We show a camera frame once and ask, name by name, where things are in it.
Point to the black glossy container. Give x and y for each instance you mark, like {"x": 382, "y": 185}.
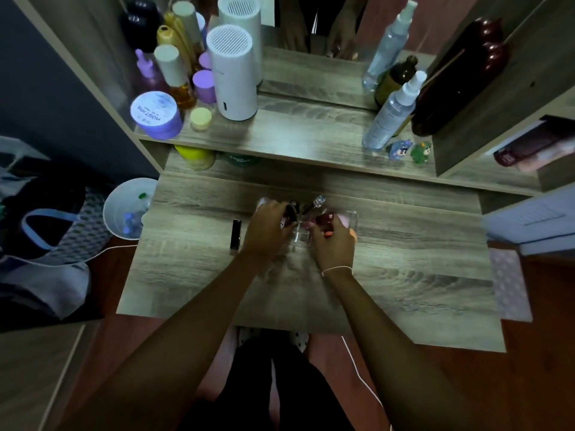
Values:
{"x": 139, "y": 24}

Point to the plastic bottle in bin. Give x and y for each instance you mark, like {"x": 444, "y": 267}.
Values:
{"x": 134, "y": 219}

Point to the amber bottle with white cap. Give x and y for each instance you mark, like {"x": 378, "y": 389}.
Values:
{"x": 177, "y": 78}

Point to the white waste bin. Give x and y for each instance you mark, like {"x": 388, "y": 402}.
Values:
{"x": 117, "y": 206}

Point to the dark red glossy vase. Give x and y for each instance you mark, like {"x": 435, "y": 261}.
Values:
{"x": 458, "y": 76}

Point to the white cylindrical humidifier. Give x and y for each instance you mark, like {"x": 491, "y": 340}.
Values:
{"x": 231, "y": 76}

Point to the black makeup tube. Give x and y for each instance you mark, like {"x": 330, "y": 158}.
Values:
{"x": 291, "y": 213}

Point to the clear acrylic makeup organizer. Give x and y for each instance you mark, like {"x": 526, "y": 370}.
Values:
{"x": 296, "y": 246}

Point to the wooden vanity shelf unit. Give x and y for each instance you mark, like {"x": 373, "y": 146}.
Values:
{"x": 314, "y": 139}

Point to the clear spray bottle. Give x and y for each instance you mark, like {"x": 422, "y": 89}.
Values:
{"x": 393, "y": 114}

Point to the person's right hand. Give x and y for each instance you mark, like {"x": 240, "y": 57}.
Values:
{"x": 334, "y": 249}

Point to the person's black shorts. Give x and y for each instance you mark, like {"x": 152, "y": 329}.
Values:
{"x": 269, "y": 394}

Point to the green toy figurine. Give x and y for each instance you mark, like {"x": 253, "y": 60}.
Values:
{"x": 421, "y": 153}

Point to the purple capped bottle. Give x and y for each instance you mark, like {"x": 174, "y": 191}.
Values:
{"x": 205, "y": 87}

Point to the white paper box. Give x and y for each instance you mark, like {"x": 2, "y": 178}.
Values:
{"x": 534, "y": 219}

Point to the polka dot stool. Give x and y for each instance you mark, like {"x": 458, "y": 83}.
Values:
{"x": 296, "y": 340}

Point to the blue toy figurine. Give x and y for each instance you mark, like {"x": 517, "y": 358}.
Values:
{"x": 400, "y": 150}

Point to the black lipstick tube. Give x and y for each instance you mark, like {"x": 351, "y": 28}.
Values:
{"x": 235, "y": 235}

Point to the vanity mirror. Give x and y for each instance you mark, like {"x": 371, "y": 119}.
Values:
{"x": 314, "y": 71}

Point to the yellow bottle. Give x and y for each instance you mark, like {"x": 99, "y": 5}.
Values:
{"x": 170, "y": 40}

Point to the purple dropper bottle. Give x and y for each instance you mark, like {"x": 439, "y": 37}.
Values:
{"x": 148, "y": 71}

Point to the small yellow capped jar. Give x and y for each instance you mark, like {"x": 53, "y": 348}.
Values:
{"x": 201, "y": 119}

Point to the person's right fingers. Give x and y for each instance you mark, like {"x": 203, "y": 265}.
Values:
{"x": 343, "y": 228}

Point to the pink polka dot mat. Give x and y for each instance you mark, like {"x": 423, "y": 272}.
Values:
{"x": 510, "y": 285}

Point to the dark maroon pouch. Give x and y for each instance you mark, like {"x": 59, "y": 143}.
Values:
{"x": 530, "y": 148}

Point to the purple jar with pale lid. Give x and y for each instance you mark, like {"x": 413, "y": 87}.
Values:
{"x": 155, "y": 114}

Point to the dark glass bottle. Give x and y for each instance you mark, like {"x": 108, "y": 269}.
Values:
{"x": 395, "y": 78}

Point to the green jar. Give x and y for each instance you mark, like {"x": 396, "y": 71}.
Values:
{"x": 242, "y": 160}

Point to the silver capped makeup tube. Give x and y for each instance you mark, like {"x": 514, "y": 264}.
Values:
{"x": 316, "y": 204}

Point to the red makeup item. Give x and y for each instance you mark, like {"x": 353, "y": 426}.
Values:
{"x": 324, "y": 221}

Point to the person's right forearm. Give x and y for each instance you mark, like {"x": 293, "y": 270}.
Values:
{"x": 395, "y": 354}

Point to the person's left forearm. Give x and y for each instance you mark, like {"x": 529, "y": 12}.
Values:
{"x": 179, "y": 350}

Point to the person's left fingers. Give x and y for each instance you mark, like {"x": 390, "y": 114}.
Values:
{"x": 275, "y": 213}

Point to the person's left hand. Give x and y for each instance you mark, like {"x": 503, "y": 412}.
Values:
{"x": 265, "y": 235}

